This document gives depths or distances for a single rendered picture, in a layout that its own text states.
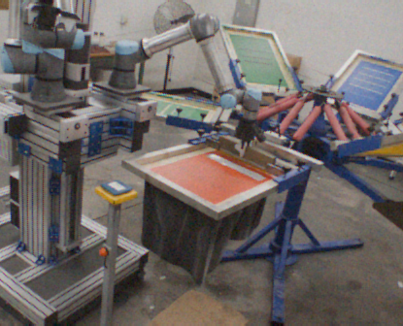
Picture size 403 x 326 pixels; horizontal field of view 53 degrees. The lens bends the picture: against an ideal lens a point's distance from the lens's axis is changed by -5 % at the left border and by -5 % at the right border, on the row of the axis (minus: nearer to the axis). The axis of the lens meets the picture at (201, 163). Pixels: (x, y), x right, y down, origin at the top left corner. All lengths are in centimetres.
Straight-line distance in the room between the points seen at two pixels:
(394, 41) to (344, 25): 76
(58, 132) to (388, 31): 509
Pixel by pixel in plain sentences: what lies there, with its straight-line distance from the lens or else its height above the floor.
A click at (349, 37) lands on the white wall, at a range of 639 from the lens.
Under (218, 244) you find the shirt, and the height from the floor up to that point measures 72.
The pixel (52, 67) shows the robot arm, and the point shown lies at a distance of 186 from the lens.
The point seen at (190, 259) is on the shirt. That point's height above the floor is 61.
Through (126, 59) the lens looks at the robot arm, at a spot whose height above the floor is 141.
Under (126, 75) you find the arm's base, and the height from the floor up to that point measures 133.
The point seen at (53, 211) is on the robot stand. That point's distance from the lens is 243.
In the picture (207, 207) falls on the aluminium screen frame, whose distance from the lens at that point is 172.
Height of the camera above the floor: 178
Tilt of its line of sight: 22 degrees down
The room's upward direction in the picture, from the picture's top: 10 degrees clockwise
